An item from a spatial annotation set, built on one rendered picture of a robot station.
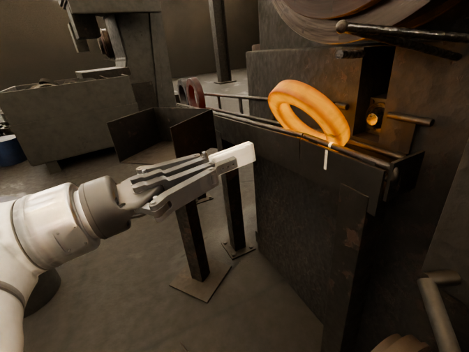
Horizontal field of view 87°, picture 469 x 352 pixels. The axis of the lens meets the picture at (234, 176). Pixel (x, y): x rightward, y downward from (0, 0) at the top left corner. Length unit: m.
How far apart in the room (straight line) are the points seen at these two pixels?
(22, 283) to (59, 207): 0.08
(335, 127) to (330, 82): 0.17
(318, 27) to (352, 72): 0.13
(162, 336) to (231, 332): 0.25
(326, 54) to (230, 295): 0.91
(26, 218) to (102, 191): 0.07
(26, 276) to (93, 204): 0.09
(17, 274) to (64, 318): 0.99
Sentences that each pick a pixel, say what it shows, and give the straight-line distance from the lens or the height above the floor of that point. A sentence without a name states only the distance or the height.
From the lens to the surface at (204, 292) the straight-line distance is 1.14.
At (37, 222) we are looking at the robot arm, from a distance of 0.33.
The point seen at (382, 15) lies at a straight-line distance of 0.42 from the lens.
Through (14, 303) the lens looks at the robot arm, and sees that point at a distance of 0.32.
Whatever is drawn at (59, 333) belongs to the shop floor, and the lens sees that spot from 1.29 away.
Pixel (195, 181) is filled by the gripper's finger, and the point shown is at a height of 0.75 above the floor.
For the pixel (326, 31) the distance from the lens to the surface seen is 0.49.
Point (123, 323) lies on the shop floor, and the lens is 1.18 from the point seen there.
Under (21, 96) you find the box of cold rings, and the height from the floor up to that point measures 0.69.
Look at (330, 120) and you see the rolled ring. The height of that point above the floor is 0.76.
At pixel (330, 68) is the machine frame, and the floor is 0.83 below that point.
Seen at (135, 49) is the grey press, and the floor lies 0.95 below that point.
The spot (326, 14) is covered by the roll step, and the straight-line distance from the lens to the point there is 0.46.
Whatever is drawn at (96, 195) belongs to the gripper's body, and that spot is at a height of 0.76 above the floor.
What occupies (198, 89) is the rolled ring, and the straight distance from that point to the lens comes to 1.21.
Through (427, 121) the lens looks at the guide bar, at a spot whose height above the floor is 0.76.
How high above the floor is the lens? 0.89
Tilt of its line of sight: 28 degrees down
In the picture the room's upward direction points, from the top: 6 degrees counter-clockwise
